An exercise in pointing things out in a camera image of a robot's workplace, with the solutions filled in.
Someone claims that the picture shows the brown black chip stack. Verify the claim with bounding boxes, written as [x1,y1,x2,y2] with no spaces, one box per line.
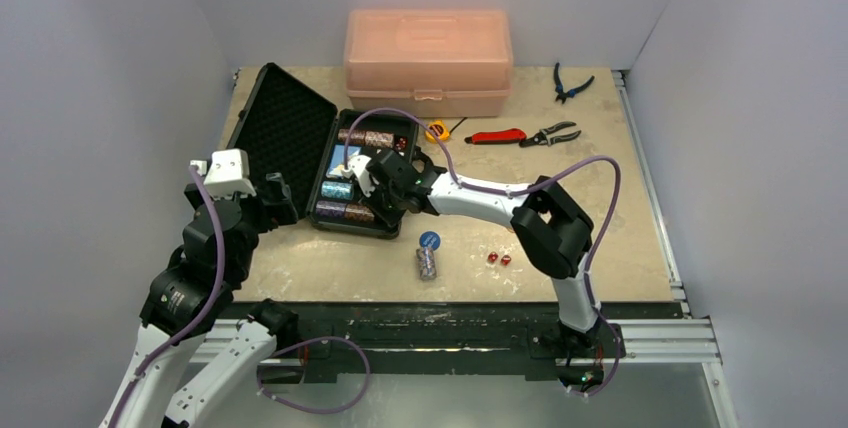
[344,203,375,223]

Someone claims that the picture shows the blue tan chip stack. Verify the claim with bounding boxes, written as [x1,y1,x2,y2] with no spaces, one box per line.
[416,246,438,281]

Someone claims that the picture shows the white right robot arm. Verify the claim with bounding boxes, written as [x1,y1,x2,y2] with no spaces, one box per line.
[343,151,609,355]

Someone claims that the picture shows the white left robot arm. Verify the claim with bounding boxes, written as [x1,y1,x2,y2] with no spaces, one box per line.
[101,170,298,427]

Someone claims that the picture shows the black poker set case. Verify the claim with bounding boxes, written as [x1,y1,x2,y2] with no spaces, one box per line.
[226,63,423,239]

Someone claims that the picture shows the purple chip stack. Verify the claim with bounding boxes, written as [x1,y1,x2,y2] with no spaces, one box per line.
[314,200,347,218]

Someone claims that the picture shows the brown chip stack in case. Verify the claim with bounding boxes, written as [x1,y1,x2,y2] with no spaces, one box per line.
[337,129,395,148]

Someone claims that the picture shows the blue small blind button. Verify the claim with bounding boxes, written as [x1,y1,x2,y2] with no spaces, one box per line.
[419,231,441,251]

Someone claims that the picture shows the light blue chip stack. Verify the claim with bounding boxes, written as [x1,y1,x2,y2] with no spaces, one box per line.
[320,181,354,202]

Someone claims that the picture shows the blue playing card deck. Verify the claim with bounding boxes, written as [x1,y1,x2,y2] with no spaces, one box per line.
[325,144,359,179]

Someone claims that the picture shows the yellow tape measure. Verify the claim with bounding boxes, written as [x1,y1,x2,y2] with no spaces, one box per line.
[425,117,467,143]

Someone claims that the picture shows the pink plastic toolbox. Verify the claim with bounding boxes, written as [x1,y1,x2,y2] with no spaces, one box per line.
[344,9,514,118]

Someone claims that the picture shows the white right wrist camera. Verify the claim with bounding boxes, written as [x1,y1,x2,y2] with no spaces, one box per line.
[341,155,376,197]

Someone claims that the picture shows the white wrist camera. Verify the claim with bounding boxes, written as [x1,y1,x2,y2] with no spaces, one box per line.
[341,155,376,197]
[189,149,257,200]

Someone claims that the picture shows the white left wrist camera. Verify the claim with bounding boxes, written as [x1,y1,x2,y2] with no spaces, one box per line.
[189,149,257,200]

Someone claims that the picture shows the black table front rail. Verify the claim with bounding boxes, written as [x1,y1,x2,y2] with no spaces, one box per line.
[218,300,684,387]

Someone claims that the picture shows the blue handled pliers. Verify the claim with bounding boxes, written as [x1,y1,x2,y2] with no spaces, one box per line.
[553,62,596,106]

